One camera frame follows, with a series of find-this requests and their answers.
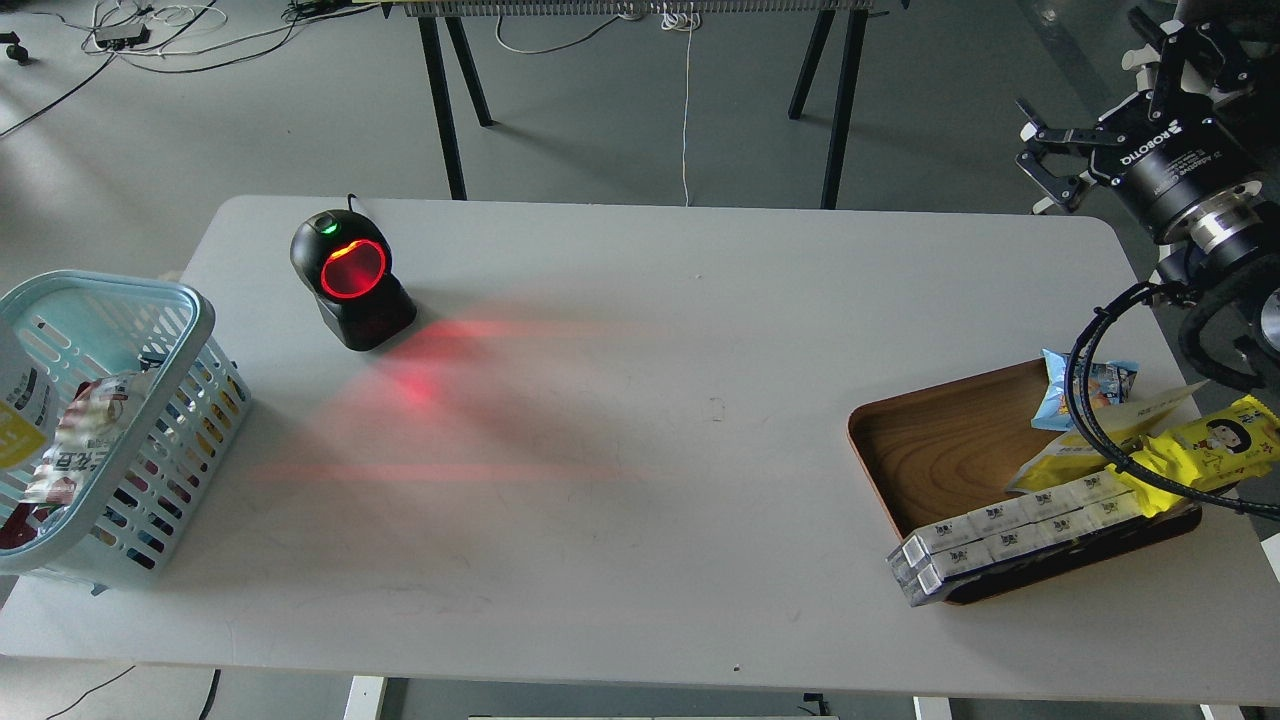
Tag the upper white biscuit box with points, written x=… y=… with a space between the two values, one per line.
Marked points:
x=1011 y=529

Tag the yellow white bean snack pouch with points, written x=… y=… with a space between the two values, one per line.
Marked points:
x=29 y=403

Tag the blue snack bag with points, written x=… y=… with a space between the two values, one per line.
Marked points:
x=1108 y=384

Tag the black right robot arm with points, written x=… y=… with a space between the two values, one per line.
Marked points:
x=1229 y=334

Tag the red white snack bag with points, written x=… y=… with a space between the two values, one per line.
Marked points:
x=87 y=432

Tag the white biscuit box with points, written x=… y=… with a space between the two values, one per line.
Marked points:
x=1011 y=529
x=927 y=586

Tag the light blue plastic basket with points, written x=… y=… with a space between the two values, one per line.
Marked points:
x=143 y=406

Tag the bright yellow cartoon snack bag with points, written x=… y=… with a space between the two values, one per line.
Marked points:
x=1216 y=451

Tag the black barcode scanner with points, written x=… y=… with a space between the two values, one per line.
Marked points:
x=346 y=263

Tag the yellow white flat pouch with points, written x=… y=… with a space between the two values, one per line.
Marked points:
x=1070 y=456

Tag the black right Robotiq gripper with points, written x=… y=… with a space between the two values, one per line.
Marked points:
x=1216 y=67

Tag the black trestle table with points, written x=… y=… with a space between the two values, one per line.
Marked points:
x=751 y=109

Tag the lower white biscuit box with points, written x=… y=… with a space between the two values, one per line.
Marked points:
x=927 y=586

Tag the wooden tray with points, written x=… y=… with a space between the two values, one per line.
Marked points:
x=943 y=451

